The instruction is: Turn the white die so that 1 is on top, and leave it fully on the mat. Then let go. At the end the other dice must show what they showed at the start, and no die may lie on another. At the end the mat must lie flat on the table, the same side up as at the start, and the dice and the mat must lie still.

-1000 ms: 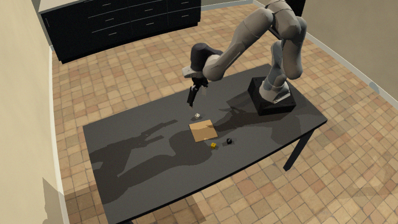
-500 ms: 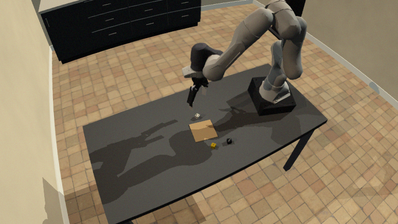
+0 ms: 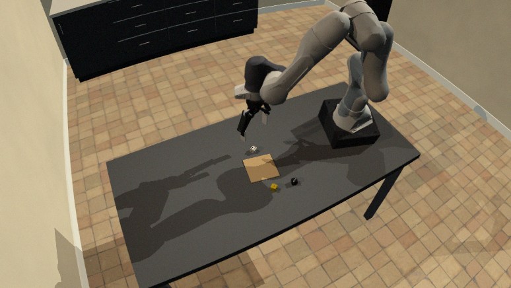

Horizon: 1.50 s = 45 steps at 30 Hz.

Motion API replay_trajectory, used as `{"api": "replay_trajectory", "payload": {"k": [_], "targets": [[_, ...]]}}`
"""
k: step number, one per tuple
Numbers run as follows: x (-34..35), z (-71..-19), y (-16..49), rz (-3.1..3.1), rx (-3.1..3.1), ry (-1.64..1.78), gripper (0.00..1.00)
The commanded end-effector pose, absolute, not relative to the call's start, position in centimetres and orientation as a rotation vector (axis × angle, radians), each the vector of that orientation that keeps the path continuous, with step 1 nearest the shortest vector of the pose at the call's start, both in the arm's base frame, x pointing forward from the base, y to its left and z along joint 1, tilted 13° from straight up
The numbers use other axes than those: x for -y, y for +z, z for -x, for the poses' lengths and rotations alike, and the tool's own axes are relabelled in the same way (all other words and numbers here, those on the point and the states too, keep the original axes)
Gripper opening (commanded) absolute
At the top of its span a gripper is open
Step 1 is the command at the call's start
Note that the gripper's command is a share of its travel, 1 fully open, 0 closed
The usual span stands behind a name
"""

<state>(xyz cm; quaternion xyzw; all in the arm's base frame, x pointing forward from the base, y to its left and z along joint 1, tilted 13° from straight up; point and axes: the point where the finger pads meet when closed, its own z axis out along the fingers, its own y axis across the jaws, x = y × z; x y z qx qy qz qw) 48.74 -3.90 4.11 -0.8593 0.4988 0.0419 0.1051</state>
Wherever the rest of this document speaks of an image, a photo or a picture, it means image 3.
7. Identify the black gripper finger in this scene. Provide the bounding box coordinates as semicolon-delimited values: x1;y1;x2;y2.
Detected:
259;102;271;125
237;109;257;142

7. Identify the orange flat mat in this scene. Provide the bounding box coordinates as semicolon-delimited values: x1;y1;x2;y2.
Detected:
243;154;280;183

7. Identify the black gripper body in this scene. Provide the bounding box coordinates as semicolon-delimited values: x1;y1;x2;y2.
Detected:
246;100;264;114

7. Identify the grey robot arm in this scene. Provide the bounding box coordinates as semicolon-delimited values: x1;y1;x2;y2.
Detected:
234;0;393;134

